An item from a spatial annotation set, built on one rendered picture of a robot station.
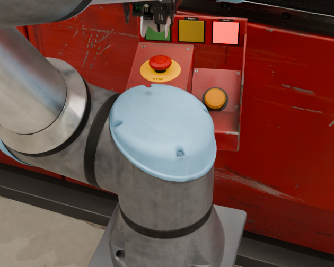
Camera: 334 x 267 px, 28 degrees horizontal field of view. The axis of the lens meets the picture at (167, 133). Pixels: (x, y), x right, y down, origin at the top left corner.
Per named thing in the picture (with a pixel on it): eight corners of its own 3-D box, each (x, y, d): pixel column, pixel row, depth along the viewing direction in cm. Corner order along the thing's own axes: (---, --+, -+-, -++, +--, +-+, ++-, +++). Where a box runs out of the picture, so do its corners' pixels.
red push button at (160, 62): (147, 81, 117) (147, 64, 114) (150, 68, 120) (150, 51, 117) (170, 82, 116) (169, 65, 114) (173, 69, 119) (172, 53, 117)
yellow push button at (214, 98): (204, 110, 122) (203, 107, 119) (205, 90, 122) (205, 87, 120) (225, 112, 121) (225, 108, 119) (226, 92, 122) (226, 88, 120)
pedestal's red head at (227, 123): (128, 144, 121) (121, 63, 109) (141, 91, 132) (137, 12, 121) (238, 152, 118) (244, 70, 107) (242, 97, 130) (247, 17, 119)
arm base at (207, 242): (209, 306, 81) (211, 255, 74) (93, 278, 84) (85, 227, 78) (235, 216, 92) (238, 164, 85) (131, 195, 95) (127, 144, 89)
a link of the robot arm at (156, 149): (190, 245, 76) (191, 159, 67) (88, 209, 80) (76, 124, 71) (229, 177, 84) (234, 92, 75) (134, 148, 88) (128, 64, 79)
